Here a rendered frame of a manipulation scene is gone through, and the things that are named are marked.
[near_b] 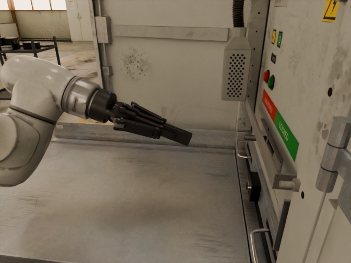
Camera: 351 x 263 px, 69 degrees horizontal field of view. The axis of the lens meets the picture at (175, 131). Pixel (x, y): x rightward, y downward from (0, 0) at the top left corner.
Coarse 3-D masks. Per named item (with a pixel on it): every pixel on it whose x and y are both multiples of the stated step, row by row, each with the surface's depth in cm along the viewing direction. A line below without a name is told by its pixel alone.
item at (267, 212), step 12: (252, 144) 78; (252, 156) 74; (252, 168) 73; (264, 180) 61; (264, 192) 57; (264, 204) 56; (264, 216) 56; (276, 216) 51; (276, 228) 48; (276, 252) 45
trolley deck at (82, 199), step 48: (0, 192) 70; (48, 192) 70; (96, 192) 70; (144, 192) 70; (192, 192) 70; (0, 240) 55; (48, 240) 55; (96, 240) 55; (144, 240) 55; (192, 240) 55; (240, 240) 55
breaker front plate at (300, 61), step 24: (288, 0) 51; (312, 0) 39; (288, 24) 50; (312, 24) 38; (264, 48) 72; (288, 48) 49; (312, 48) 38; (288, 72) 48; (312, 72) 37; (288, 96) 48; (312, 96) 36; (264, 120) 66; (288, 120) 47; (264, 168) 63; (288, 168) 45; (288, 192) 44
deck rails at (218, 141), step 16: (64, 128) 97; (80, 128) 96; (96, 128) 95; (112, 128) 94; (96, 144) 94; (112, 144) 94; (128, 144) 94; (144, 144) 94; (160, 144) 94; (176, 144) 93; (192, 144) 92; (208, 144) 92; (224, 144) 91; (0, 256) 44; (16, 256) 44
